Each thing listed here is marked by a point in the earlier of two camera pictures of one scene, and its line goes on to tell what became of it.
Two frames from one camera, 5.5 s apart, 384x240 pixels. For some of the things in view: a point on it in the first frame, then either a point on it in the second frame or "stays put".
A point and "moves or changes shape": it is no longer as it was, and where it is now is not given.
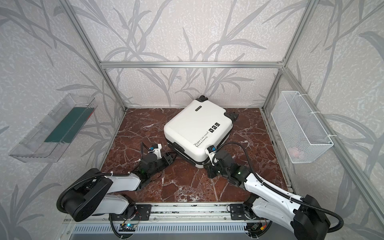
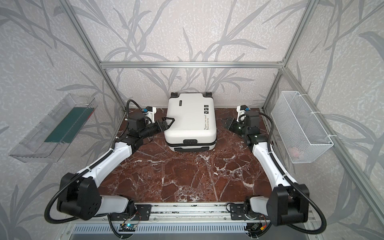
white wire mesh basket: (304, 138) stays put
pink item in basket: (294, 152) stays put
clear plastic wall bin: (50, 140) stays put
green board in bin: (69, 126) stays put
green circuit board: (127, 227) stays put
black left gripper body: (165, 159) to (162, 125)
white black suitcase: (195, 128) moves or changes shape
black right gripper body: (212, 167) to (232, 124)
